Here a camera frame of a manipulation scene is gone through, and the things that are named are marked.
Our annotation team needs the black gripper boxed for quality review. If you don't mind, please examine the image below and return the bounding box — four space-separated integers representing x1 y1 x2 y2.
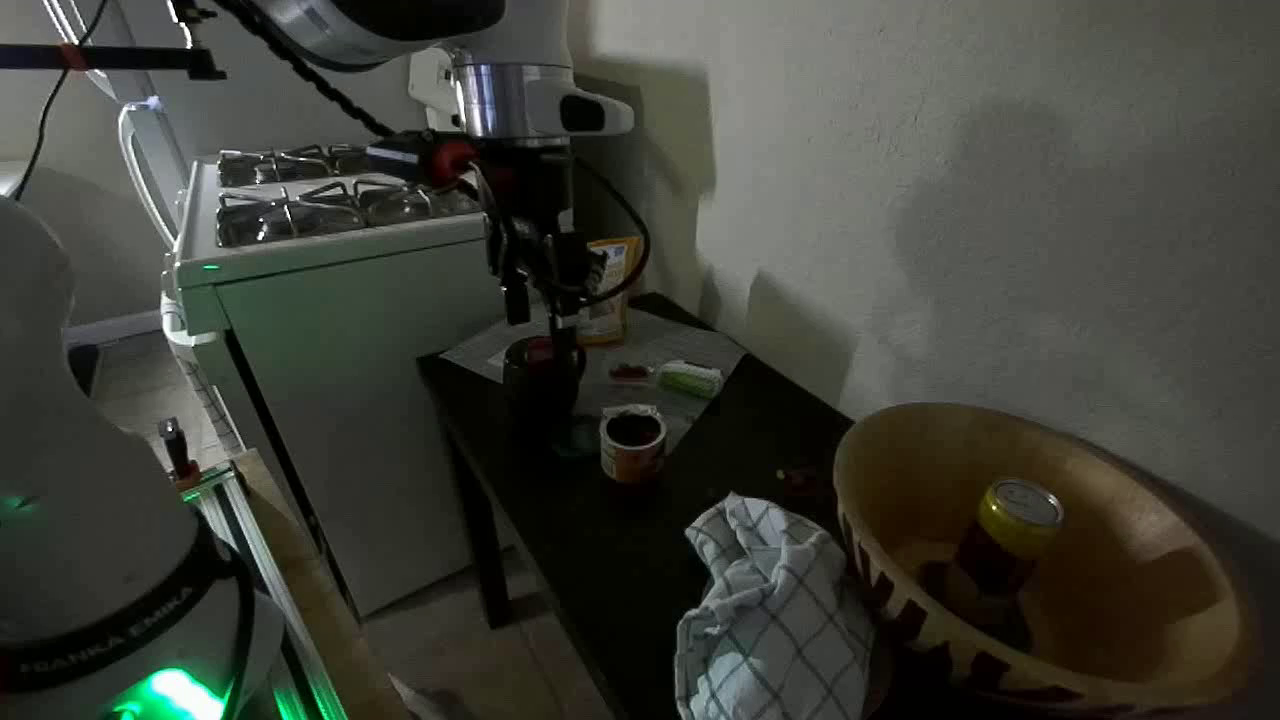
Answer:
477 135 592 358

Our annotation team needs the grey placemat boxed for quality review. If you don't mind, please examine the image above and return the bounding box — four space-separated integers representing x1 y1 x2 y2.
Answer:
434 306 753 454

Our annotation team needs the yellow carton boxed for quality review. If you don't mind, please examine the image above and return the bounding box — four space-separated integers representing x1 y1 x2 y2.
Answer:
571 232 648 351

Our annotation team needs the dark brown mug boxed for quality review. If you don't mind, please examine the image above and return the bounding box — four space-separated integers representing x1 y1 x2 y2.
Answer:
498 331 589 448

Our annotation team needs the white gas stove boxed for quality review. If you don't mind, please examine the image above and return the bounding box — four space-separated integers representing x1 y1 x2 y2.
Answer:
155 135 536 620

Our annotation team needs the black table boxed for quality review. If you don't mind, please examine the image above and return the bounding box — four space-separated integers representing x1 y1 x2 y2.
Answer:
417 292 1280 720

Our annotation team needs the wooden plank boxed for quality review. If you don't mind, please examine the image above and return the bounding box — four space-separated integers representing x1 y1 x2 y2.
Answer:
231 452 402 720

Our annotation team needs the white green checkered cloth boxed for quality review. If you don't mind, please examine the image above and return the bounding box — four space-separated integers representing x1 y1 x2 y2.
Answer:
673 490 885 720

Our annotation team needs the red tipped tool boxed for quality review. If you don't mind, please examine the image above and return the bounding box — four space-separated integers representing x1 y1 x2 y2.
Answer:
155 410 204 490

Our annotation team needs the black mounting bar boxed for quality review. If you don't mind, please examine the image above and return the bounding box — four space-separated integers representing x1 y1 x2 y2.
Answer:
0 39 226 80

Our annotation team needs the dark jar yellow lid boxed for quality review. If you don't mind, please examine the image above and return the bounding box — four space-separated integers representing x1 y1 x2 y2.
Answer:
951 474 1066 607

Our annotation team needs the patterned wooden bowl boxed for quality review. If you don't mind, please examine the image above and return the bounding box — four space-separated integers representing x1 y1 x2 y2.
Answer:
828 399 1255 713

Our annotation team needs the black cable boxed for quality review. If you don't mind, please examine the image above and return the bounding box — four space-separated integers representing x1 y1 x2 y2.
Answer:
215 0 656 315

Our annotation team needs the silver metal rail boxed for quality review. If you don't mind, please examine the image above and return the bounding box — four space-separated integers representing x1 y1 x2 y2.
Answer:
175 467 334 720

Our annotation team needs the white hose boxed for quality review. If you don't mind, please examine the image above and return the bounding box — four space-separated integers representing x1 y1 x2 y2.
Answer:
114 92 193 250

